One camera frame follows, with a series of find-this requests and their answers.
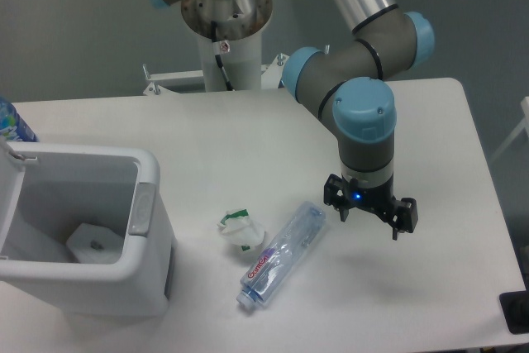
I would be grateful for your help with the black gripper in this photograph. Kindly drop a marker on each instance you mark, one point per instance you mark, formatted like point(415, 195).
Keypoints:
point(344, 195)

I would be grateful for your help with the clear plastic water bottle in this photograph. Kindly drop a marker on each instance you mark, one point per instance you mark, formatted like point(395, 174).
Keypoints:
point(278, 258)

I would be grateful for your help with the white green paper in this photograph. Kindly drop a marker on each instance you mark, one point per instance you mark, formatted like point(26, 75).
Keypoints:
point(239, 229)

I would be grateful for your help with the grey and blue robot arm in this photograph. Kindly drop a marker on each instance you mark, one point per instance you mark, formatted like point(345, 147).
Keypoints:
point(345, 91)

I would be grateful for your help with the white plastic trash can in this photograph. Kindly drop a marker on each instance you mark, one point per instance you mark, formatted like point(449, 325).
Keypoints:
point(84, 228)

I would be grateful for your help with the black device at table edge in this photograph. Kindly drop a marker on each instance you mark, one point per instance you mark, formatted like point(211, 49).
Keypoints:
point(515, 311)

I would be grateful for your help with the blue labelled bottle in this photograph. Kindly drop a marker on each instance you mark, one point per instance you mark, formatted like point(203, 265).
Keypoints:
point(13, 127)

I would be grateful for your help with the white metal base frame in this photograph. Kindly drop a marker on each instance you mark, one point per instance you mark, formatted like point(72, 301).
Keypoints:
point(193, 81)

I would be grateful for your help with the white frame at right edge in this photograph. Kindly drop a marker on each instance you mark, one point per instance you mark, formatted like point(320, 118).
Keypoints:
point(521, 127)

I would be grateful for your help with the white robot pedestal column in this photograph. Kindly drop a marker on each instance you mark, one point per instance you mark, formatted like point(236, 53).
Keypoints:
point(229, 37)

